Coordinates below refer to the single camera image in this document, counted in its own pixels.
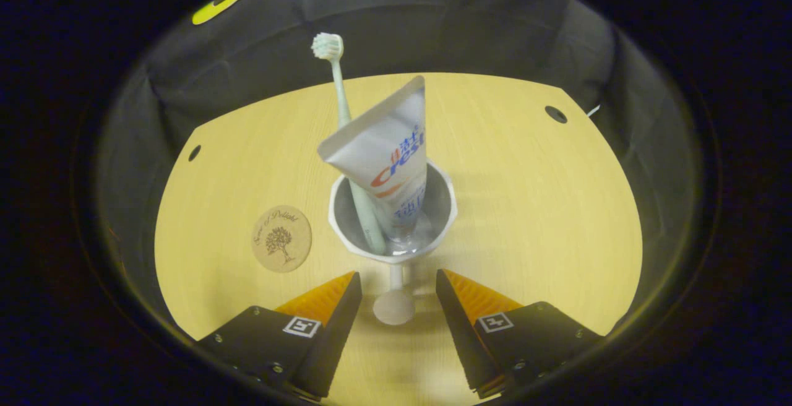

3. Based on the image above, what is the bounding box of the white toothpaste tube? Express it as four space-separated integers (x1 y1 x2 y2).
317 76 429 256

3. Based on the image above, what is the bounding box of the black backdrop cloth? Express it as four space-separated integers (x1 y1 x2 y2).
96 0 706 332

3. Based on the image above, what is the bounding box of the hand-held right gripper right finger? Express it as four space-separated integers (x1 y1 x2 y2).
436 269 604 399

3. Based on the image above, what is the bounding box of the round brown cork coaster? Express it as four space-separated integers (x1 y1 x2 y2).
251 205 313 274

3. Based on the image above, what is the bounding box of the white cup with wooden handle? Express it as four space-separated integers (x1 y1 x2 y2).
327 158 459 326

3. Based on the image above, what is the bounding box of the pale green white toothbrush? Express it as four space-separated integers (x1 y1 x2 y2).
311 32 387 256

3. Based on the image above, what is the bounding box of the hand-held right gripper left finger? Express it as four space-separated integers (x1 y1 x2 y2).
195 271 363 402

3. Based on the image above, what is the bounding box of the light wooden desktop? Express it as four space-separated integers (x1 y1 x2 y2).
153 72 644 406

